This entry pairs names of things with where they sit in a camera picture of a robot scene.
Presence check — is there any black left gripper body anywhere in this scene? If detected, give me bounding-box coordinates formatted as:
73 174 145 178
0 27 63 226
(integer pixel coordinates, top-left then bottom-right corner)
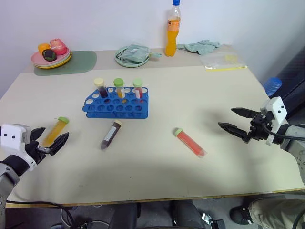
25 140 52 166

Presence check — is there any orange soda bottle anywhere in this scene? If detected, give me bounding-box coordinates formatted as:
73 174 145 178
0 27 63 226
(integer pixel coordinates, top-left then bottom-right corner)
164 0 183 58

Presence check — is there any pink plate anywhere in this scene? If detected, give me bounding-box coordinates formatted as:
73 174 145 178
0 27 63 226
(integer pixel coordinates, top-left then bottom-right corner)
30 47 71 66

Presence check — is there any white floor cable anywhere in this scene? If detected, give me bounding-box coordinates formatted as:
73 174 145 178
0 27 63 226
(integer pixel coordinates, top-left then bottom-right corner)
60 207 111 229

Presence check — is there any clear zip bag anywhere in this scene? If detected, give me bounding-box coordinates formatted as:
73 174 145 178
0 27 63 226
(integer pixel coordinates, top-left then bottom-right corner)
199 51 249 72

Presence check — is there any light green plate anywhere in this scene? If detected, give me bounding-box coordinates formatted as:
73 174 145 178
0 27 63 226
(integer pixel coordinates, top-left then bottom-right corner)
114 46 151 68

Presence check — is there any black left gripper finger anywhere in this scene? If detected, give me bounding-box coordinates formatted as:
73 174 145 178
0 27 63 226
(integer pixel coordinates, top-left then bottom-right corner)
30 127 46 144
48 132 70 156

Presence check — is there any green-capped red liquid tube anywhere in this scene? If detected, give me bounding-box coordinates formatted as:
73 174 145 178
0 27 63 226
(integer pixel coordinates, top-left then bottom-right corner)
132 79 144 99
173 127 208 159

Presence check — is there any pink toy apple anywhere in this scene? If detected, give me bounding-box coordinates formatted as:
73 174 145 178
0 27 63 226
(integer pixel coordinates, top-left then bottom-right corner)
49 38 68 56

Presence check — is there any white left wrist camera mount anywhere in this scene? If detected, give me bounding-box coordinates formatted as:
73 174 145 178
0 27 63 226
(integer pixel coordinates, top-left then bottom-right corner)
0 123 38 171

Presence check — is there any khaki trouser leg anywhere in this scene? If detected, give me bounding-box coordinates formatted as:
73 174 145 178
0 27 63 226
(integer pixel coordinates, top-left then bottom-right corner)
247 197 305 229

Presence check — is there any dark green toy fruit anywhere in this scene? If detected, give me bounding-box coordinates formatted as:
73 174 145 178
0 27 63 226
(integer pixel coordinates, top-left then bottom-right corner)
41 49 57 62

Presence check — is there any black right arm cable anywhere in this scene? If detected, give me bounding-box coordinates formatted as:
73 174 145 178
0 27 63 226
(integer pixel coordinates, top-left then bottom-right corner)
261 118 305 141

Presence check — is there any black shoe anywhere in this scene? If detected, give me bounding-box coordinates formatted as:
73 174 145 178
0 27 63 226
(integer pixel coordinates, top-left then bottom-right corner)
229 205 255 225

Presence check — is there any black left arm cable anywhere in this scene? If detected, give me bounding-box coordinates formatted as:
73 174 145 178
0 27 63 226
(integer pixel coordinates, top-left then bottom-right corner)
6 199 75 229

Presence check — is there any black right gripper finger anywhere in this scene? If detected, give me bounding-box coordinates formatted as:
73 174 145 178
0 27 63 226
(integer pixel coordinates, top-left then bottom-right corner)
217 122 251 142
231 107 260 118

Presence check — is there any black box with label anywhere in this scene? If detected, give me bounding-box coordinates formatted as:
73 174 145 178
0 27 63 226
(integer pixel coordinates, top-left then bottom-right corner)
201 213 226 229

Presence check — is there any green placemat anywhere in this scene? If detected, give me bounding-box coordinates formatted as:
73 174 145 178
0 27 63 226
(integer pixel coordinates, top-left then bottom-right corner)
33 50 98 77

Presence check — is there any light green cloth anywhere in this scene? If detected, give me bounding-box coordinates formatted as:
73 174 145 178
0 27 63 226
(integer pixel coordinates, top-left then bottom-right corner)
177 39 222 56

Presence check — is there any black carbon-pattern panel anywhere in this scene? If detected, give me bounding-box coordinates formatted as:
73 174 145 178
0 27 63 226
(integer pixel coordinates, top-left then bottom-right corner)
269 46 305 121

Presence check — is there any orange toy fruit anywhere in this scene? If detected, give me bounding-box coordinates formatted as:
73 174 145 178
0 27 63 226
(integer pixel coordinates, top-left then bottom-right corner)
38 42 51 54

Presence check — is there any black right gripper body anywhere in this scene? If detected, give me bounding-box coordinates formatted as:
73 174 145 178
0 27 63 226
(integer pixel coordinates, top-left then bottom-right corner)
243 112 274 144

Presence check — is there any dark rounded shape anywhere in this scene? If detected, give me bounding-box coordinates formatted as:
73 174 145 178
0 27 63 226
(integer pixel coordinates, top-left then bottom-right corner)
170 199 206 229

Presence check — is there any cream-capped dark liquid tube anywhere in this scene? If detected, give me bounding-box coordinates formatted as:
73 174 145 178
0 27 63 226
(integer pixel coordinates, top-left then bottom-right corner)
93 78 109 99
100 120 123 151

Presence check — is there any green-capped orange liquid tube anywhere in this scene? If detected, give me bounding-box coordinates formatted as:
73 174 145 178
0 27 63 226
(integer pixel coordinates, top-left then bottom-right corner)
113 78 126 99
42 116 70 147

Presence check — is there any stack of plates with food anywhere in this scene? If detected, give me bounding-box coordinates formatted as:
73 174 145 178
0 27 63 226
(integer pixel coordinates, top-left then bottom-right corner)
33 51 72 70

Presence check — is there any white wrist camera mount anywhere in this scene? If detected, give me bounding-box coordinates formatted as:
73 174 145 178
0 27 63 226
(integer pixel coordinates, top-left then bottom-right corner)
260 96 289 146
0 123 38 171

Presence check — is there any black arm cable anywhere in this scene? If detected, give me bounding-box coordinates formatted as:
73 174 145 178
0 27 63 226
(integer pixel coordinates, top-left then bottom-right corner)
6 199 75 229
261 118 305 141

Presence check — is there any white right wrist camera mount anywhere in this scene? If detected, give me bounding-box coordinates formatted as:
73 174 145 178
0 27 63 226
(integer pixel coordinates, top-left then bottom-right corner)
260 96 289 146

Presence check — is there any blue test tube rack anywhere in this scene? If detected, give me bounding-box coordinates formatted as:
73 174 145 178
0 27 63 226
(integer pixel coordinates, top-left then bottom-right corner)
82 86 149 119

